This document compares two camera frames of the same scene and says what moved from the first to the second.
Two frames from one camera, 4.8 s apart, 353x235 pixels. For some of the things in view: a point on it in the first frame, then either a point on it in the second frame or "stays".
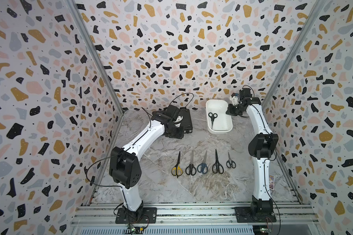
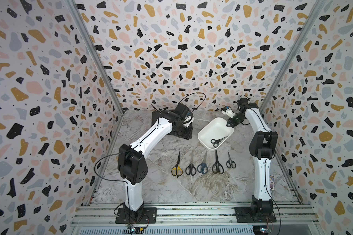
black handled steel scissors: x=191 y=170 stays
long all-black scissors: x=218 y=167 stays
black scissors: x=213 y=116 to x=216 y=142
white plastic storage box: x=222 y=123 to x=214 y=133
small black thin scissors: x=230 y=163 stays
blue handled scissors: x=203 y=168 stays
